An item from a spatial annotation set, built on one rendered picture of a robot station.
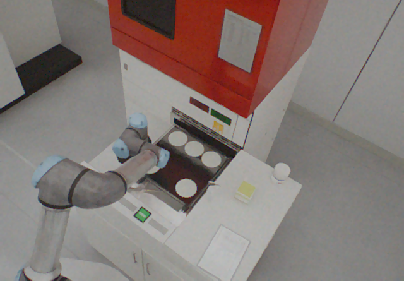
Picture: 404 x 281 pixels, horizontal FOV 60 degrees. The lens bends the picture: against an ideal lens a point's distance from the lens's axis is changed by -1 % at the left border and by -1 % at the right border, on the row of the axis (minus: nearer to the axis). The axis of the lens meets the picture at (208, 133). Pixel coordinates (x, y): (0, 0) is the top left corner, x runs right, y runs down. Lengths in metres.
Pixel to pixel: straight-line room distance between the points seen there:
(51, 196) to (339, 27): 2.40
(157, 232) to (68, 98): 2.16
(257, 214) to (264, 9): 0.86
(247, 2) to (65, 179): 0.81
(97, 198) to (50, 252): 0.28
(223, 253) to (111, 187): 0.61
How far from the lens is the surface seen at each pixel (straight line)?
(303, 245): 2.72
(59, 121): 3.26
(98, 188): 1.05
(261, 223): 1.58
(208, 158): 1.80
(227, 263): 1.48
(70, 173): 1.08
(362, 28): 2.89
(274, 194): 1.67
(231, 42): 1.37
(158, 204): 1.66
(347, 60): 3.03
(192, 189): 1.69
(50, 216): 1.17
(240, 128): 1.69
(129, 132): 1.44
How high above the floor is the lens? 2.34
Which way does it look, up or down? 49 degrees down
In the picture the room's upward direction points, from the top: 9 degrees clockwise
